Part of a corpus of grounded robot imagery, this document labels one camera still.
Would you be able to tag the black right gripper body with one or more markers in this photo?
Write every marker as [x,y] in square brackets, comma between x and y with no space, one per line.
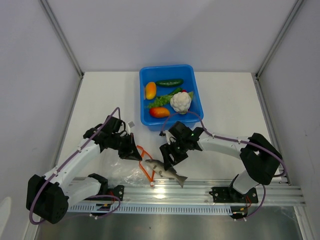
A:
[177,149]

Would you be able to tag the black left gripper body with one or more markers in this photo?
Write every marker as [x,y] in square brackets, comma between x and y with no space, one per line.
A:
[119,142]

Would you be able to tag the grey toy fish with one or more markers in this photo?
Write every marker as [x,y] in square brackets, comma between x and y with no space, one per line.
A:
[171,173]

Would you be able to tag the clear orange-zipper zip bag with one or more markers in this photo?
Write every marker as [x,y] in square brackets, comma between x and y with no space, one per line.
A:
[126,172]

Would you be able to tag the white toy cauliflower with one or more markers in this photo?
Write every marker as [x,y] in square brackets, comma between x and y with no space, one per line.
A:
[181,102]

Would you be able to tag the green toy lettuce leaf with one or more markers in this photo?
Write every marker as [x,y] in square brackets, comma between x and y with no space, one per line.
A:
[160,101]

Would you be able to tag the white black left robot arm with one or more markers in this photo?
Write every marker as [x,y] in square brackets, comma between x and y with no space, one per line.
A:
[49,196]

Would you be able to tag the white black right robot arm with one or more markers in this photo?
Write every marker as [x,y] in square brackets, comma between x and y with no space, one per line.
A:
[258,156]

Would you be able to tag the red orange toy mango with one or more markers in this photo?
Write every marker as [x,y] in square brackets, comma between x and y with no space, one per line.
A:
[159,112]

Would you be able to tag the green toy chili pepper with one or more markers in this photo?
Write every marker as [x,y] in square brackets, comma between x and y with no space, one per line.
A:
[177,90]

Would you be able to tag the dark green toy cucumber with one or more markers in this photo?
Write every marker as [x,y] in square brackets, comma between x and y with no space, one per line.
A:
[170,83]

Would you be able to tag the yellow orange toy mango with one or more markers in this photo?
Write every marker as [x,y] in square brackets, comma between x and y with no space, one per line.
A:
[150,90]

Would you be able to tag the blue plastic bin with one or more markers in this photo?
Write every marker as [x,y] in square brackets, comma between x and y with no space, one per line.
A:
[163,72]

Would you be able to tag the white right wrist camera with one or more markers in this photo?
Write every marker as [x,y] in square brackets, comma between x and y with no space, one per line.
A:
[169,137]

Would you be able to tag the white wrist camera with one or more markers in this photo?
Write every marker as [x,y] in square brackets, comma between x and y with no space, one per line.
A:
[129,126]
[169,137]

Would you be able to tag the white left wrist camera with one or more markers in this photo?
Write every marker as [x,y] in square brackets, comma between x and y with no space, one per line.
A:
[129,126]

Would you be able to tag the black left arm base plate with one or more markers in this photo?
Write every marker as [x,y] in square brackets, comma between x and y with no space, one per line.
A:
[117,191]

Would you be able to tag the aluminium front rail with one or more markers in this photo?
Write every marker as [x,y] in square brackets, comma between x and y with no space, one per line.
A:
[196,192]

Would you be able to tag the white slotted cable duct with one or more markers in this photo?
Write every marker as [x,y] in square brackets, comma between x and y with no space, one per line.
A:
[166,209]

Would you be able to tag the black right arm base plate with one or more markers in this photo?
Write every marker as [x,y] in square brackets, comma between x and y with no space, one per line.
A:
[224,194]

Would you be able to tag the left aluminium frame post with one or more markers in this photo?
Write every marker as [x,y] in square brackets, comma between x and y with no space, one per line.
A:
[53,20]

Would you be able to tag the aluminium frame post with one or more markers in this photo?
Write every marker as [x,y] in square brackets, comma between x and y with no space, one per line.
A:
[289,20]
[53,20]

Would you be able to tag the right aluminium frame post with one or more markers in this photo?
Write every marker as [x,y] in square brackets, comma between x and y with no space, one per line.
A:
[289,20]

